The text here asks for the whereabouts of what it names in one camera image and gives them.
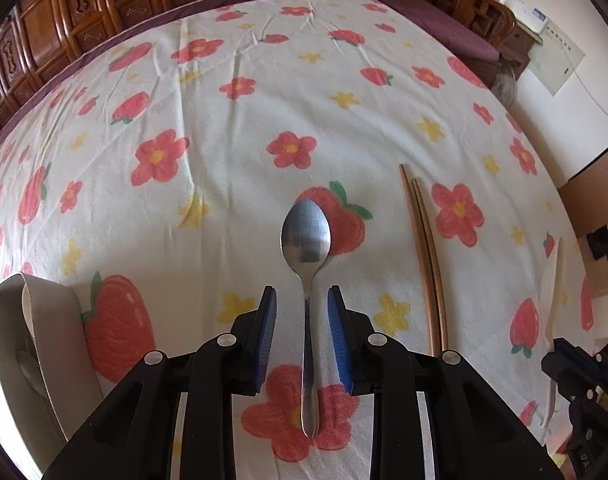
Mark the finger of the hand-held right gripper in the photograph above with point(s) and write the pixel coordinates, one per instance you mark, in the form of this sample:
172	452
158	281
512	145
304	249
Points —
573	370

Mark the white box device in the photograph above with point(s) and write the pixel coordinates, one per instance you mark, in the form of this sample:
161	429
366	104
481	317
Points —
533	17

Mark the carved wooden armchair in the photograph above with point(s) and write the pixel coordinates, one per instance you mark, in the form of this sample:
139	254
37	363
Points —
458	5

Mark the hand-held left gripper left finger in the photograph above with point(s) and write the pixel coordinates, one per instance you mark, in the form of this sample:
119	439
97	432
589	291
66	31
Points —
264	340

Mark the purple armchair cushion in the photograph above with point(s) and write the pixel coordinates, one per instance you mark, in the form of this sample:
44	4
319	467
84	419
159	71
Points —
443	25

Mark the white wall panel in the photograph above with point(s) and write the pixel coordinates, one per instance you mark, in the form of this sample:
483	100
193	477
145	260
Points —
556	57

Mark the wooden side table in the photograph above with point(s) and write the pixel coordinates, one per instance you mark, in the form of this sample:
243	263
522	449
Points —
518	52

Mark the metal tray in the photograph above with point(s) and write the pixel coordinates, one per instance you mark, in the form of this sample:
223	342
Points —
59	350

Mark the carved wooden bench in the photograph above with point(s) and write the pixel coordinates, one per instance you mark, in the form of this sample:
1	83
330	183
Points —
109	5

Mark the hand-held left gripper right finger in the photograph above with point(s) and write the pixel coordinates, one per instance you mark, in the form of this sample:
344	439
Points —
338	340

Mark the plain metal spoon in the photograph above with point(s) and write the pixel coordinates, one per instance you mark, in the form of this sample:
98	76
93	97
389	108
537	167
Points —
305	235

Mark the brown cardboard board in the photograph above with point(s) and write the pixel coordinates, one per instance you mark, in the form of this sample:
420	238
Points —
598	185

